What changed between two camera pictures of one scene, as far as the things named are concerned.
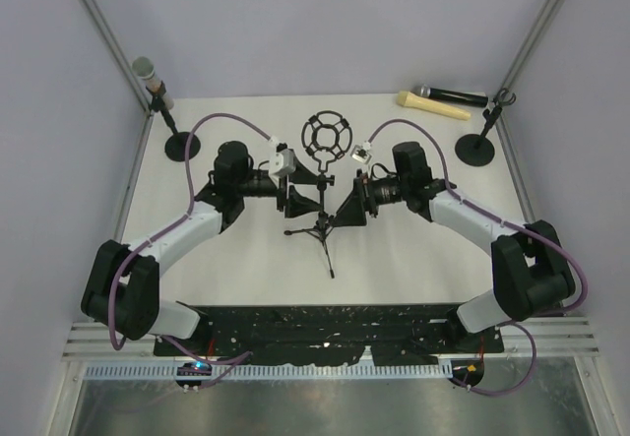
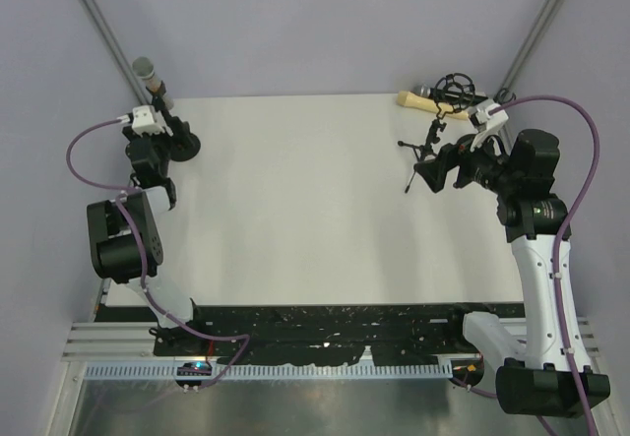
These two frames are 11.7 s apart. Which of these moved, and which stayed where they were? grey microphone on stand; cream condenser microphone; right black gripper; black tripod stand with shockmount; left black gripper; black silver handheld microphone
Moved: right black gripper; black tripod stand with shockmount; left black gripper
Stayed: grey microphone on stand; black silver handheld microphone; cream condenser microphone
